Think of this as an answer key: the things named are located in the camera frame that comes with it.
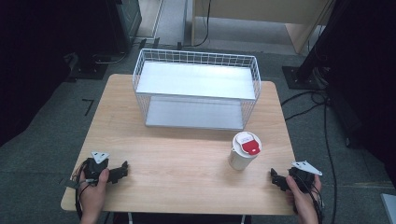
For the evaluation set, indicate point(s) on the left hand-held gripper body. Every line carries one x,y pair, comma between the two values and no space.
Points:
95,166

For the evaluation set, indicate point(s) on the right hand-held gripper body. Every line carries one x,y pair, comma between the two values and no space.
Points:
300,175

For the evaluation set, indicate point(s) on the white cup with red lid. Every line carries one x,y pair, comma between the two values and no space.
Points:
244,151

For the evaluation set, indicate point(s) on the person's right hand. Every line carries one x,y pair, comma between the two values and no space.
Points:
303,199

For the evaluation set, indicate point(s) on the person's left hand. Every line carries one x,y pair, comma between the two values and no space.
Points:
93,194

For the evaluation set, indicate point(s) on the grey box corner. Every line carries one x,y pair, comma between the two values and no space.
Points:
389,207

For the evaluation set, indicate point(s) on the black stand foot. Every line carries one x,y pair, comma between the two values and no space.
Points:
87,67

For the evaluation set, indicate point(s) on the dark equipment case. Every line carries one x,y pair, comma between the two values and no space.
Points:
124,25

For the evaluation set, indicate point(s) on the light wooden cabinet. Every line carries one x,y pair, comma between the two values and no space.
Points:
264,18

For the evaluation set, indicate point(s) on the black stand base plate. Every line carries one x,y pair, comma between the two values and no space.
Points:
303,77

